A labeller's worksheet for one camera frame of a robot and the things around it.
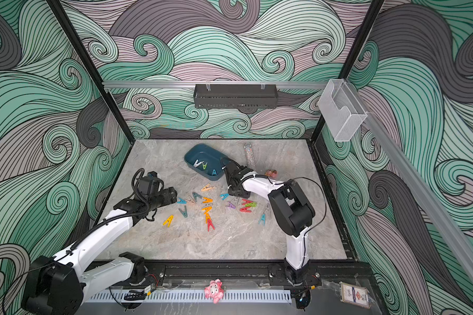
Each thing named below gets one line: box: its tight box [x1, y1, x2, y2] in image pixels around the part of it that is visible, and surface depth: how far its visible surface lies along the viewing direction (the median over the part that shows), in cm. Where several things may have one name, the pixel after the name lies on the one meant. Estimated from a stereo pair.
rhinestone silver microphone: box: [243, 142, 257, 171], surface depth 112 cm
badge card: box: [338, 280, 370, 310], surface depth 69 cm
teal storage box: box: [183, 143, 225, 182], surface depth 110 cm
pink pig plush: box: [203, 278, 225, 304], surface depth 69 cm
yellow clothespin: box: [162, 214, 175, 228], surface depth 89 cm
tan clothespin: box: [200, 183, 217, 192], surface depth 100 cm
